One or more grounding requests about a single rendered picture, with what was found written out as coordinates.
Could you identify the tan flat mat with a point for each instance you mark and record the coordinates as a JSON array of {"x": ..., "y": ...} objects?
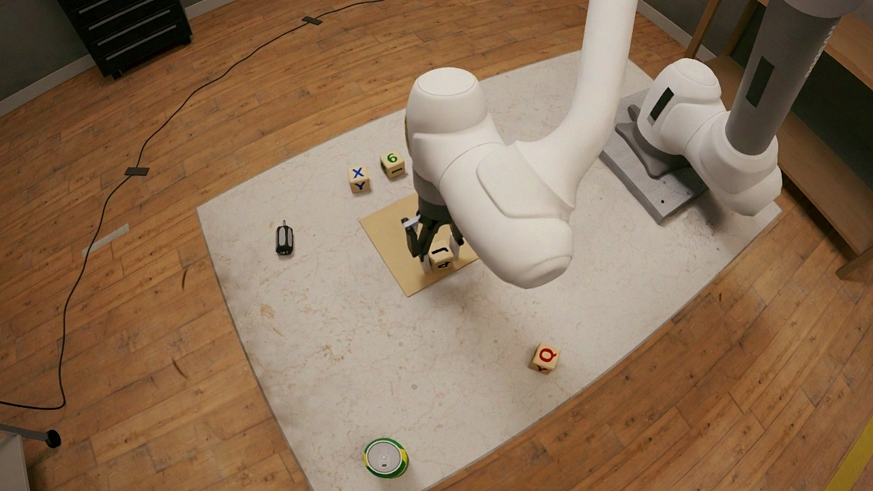
[{"x": 386, "y": 232}]

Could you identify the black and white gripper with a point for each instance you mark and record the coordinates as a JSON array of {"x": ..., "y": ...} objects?
[{"x": 430, "y": 227}]

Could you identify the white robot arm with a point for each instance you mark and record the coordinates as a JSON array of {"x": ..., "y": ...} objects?
[{"x": 512, "y": 204}]

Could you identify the green drink can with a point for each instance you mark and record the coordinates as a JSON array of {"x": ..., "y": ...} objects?
[{"x": 386, "y": 458}]

